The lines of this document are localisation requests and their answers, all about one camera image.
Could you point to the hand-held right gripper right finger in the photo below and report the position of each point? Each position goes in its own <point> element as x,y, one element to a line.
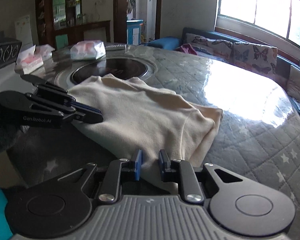
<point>162,165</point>

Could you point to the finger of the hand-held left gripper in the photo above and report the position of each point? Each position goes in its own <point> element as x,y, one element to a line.
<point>55,91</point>
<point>87,116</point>

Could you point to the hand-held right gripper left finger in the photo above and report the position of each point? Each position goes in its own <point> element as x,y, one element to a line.
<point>138,165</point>

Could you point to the cream sweater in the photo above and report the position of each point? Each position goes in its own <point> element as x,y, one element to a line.
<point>140,115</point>

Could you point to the white pink tissue pack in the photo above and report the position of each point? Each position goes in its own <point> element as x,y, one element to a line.
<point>46,50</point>
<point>87,50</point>
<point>30,60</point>

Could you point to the round black induction hob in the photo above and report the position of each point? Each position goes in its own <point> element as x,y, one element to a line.
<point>115,67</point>

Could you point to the black box with round dials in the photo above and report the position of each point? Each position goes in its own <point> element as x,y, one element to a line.
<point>5,53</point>

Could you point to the dark wooden cabinet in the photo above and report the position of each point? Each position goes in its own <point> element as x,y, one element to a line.
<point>75,30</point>

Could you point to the blue white cabinet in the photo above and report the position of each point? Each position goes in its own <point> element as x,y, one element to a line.
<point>134,32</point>

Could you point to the blue pillow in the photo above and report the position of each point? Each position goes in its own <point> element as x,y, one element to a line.
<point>165,43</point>

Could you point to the pink cloth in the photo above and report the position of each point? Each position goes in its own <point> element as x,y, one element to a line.
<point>188,49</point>

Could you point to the butterfly print cushion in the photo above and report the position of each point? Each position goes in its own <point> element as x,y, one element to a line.
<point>210,45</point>
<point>255,57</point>

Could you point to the blue sofa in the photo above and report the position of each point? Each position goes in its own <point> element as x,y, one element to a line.
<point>210,33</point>

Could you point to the grey cushion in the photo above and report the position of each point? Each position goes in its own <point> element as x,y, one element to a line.
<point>298,82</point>

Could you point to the window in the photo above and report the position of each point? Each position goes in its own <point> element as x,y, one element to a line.
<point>255,2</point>

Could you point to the white wall board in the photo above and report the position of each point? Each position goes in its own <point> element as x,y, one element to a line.
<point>23,30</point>

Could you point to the dark wooden door frame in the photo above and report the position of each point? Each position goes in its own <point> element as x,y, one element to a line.
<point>120,10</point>

